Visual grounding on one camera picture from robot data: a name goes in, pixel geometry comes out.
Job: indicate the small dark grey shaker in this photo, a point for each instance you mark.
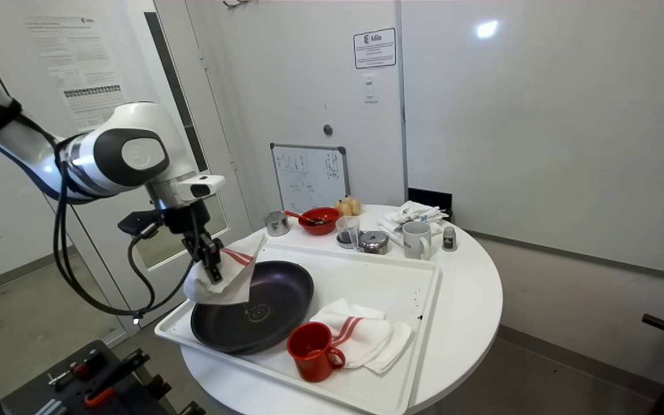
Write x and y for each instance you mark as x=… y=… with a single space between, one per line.
x=448 y=238

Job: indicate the black frying pan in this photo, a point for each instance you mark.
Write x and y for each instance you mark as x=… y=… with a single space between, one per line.
x=264 y=315

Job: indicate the red bowl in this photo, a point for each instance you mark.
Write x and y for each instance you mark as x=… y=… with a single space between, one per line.
x=319 y=223

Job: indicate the small grey cup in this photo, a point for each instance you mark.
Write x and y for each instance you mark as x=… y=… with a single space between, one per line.
x=349 y=231

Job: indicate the white wall sign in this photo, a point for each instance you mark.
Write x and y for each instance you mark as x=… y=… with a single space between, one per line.
x=375 y=49

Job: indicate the black red bar clamp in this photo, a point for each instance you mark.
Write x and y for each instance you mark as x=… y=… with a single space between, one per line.
x=115 y=381
x=74 y=370

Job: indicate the black perforated base board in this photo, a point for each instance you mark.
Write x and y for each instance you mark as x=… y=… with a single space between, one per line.
x=57 y=388

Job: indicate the red mug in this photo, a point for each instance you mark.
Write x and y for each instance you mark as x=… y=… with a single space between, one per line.
x=313 y=351

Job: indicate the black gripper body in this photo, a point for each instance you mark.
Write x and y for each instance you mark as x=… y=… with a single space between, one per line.
x=187 y=225

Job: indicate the round metal tin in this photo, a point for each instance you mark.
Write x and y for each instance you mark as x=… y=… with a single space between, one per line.
x=375 y=240

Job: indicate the paper notices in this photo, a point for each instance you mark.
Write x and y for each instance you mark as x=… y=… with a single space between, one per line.
x=80 y=55

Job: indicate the pile of white packets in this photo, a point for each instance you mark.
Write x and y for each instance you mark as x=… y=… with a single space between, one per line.
x=418 y=214

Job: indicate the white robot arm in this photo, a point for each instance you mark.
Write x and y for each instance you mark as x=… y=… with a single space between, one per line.
x=125 y=157

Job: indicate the black box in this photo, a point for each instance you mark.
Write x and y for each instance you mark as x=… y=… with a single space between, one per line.
x=427 y=201

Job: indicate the small framed whiteboard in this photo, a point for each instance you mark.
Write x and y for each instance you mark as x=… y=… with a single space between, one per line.
x=309 y=176

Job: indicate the white mug grey print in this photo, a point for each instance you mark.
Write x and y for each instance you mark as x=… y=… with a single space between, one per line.
x=418 y=240

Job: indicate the small steel cup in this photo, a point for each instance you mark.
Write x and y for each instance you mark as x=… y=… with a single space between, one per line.
x=278 y=225

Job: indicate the large white wall board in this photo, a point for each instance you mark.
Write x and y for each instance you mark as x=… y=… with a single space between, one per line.
x=563 y=139

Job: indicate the small yellow-brown object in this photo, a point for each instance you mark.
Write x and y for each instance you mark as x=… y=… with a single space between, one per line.
x=349 y=206

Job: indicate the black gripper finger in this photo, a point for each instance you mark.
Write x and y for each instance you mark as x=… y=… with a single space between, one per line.
x=207 y=260
x=218 y=255

